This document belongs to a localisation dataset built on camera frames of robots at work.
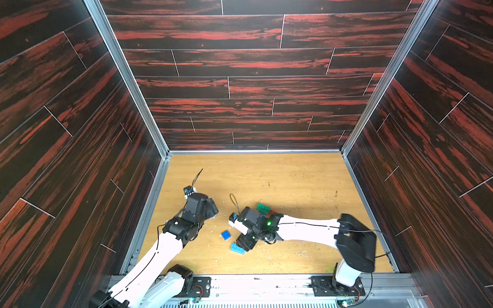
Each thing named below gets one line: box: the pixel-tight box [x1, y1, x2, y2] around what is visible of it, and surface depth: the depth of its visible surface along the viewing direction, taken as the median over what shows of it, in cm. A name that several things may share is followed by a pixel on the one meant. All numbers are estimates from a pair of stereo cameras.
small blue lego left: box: [221, 230, 232, 241], surface depth 88 cm
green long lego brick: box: [256, 202, 272, 215], surface depth 90 cm
